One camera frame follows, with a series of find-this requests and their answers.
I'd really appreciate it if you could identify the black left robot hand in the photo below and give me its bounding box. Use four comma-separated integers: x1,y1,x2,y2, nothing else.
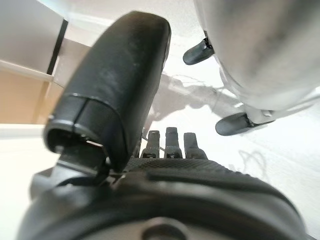
14,9,309,240

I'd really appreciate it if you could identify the dark grey right robot foot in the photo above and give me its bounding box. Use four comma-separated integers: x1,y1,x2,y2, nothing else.
182,39,216,67

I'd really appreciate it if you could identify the dark grey robot foot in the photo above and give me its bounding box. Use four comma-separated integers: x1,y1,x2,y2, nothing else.
215,111,276,137
182,39,216,67

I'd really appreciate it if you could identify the white counter cabinet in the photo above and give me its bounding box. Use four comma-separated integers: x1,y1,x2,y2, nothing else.
0,0,69,84

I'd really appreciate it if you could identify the dark grey left robot foot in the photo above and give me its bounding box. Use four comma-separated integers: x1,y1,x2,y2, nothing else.
215,111,276,137

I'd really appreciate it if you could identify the silver left robot leg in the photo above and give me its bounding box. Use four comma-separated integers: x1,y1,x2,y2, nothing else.
193,0,320,126

